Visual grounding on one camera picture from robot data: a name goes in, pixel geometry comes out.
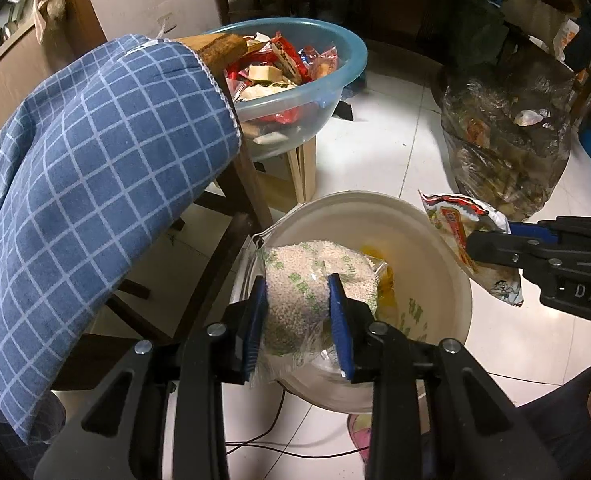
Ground pile of snack wrappers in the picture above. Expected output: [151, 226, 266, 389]
[224, 30, 342, 147]

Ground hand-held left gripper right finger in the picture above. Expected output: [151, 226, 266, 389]
[325, 272, 561, 480]

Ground wooden pillar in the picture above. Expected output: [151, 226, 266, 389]
[57, 0, 107, 57]

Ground black cable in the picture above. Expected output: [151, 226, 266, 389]
[224, 389, 372, 462]

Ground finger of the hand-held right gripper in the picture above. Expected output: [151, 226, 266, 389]
[465, 229, 591, 282]
[507, 216, 591, 248]

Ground hanging cloth bags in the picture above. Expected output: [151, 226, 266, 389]
[32, 0, 67, 45]

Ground blue plastic basin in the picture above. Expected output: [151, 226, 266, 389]
[210, 17, 369, 162]

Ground small wooden stool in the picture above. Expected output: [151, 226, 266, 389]
[252, 134, 319, 206]

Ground red and white snack packet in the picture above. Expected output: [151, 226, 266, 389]
[419, 190, 525, 307]

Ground clear garbage bag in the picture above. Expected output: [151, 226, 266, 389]
[439, 49, 575, 222]

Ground white bucket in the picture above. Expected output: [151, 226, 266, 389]
[230, 191, 474, 414]

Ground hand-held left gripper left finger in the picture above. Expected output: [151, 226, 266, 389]
[33, 275, 271, 480]

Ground bag of white granules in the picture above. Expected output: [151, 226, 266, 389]
[248, 239, 389, 389]

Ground blue checked tablecloth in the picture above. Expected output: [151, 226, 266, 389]
[0, 34, 242, 463]

